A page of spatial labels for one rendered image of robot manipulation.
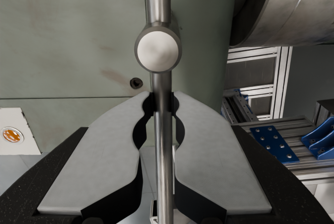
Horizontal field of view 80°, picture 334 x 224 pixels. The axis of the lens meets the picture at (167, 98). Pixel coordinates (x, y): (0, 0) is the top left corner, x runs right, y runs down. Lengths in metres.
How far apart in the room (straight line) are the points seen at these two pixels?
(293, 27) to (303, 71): 1.57
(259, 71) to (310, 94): 0.66
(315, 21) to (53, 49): 0.30
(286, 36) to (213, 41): 0.13
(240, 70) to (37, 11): 1.29
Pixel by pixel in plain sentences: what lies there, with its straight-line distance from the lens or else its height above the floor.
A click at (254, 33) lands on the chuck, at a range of 0.30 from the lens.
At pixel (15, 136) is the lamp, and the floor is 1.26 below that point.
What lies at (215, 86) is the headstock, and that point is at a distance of 0.25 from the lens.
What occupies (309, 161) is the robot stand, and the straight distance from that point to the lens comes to 0.75.
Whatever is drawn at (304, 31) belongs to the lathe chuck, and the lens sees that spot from 0.33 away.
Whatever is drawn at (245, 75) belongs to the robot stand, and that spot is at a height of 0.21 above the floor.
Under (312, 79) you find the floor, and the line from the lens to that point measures 1.95.
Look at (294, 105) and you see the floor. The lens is 2.00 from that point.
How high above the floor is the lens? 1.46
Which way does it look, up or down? 61 degrees down
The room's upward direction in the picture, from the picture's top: 179 degrees counter-clockwise
